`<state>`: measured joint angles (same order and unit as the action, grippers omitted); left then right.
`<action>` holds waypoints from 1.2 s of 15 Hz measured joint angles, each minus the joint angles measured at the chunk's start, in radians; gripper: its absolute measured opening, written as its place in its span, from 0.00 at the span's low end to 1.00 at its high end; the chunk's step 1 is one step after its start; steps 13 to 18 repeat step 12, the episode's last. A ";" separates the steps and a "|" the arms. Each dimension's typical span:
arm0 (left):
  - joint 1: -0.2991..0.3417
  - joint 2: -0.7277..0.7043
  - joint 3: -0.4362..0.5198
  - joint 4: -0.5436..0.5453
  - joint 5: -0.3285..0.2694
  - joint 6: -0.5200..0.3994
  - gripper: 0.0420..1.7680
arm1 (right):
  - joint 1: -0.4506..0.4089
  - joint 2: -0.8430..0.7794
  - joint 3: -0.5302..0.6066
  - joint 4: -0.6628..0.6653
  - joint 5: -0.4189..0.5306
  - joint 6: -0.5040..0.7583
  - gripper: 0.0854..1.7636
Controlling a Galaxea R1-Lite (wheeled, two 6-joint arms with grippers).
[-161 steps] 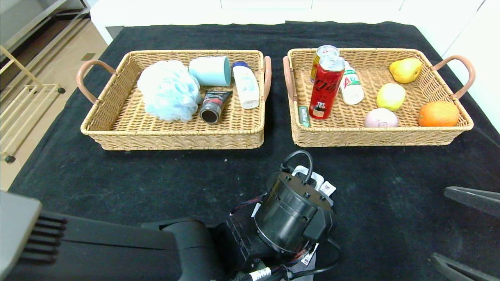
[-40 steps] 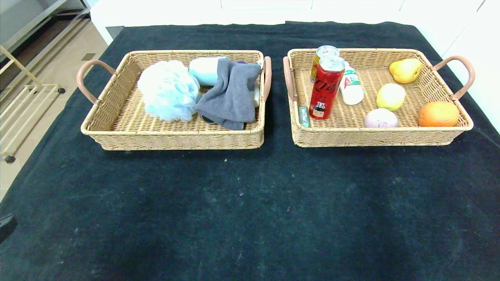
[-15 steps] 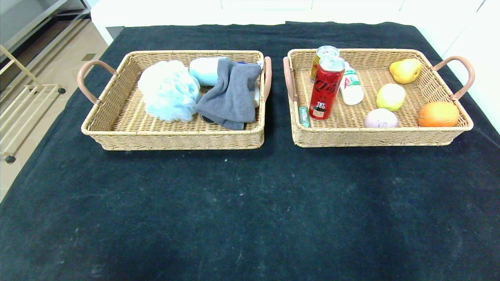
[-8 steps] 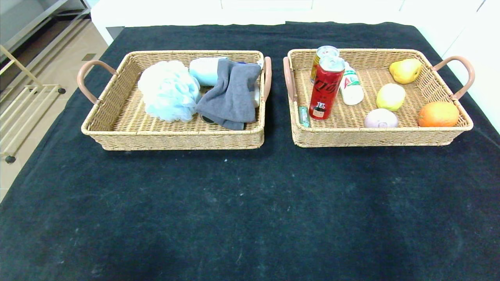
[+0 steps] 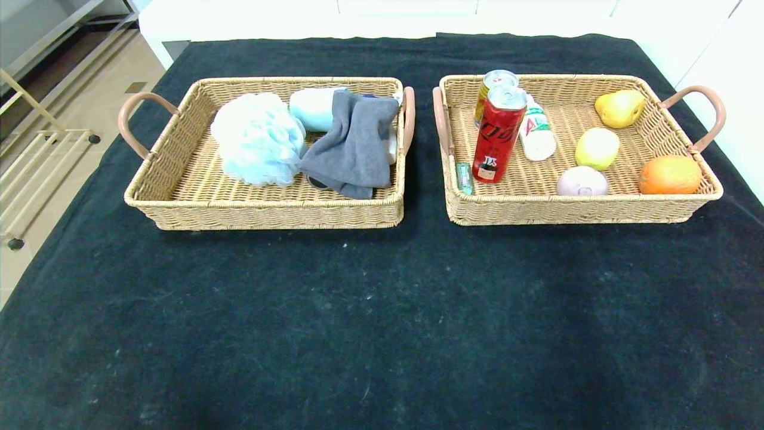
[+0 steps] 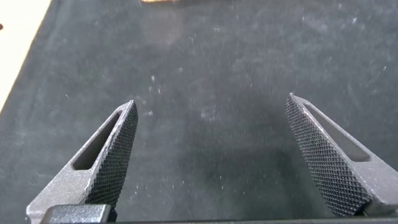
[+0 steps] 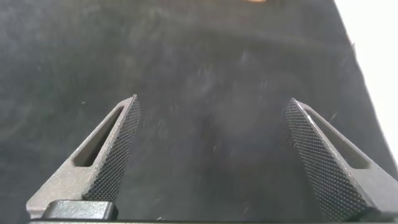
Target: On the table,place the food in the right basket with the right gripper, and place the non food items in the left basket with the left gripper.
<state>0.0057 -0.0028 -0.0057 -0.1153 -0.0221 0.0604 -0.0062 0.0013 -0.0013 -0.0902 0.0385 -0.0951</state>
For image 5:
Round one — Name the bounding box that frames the grey towel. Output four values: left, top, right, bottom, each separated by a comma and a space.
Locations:
298, 90, 401, 200

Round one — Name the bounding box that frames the red cola can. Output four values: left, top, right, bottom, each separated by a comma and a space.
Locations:
472, 85, 529, 184

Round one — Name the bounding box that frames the blue mesh bath sponge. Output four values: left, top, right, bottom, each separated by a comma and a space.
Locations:
210, 93, 308, 187

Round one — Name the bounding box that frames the pink egg-shaped food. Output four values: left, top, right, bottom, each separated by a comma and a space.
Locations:
557, 166, 610, 196

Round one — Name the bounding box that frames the yellow lemon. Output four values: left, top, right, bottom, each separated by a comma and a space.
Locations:
575, 127, 621, 171

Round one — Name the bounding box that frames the woven wicker basket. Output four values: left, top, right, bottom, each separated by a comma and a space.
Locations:
432, 74, 726, 227
118, 77, 415, 231

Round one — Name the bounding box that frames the white lotion bottle blue cap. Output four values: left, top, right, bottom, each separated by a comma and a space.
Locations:
382, 91, 399, 166

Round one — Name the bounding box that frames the black table cloth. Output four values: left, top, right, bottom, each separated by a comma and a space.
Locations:
0, 33, 764, 430

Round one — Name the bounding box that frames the pale blue cup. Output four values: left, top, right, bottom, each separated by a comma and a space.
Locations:
289, 88, 347, 133

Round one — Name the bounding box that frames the gold energy drink can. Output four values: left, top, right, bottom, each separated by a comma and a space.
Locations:
475, 69, 519, 127

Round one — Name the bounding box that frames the white AD milk bottle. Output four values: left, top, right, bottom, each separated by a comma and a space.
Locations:
518, 96, 557, 162

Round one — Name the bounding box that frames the yellow pear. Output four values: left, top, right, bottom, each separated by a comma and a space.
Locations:
594, 90, 646, 129

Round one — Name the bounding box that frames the orange fruit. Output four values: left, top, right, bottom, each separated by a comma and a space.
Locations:
639, 155, 703, 195

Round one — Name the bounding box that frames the beige wooden rack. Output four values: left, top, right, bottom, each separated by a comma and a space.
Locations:
0, 69, 101, 251

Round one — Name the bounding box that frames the grey shelf unit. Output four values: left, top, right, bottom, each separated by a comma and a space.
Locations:
0, 0, 139, 81

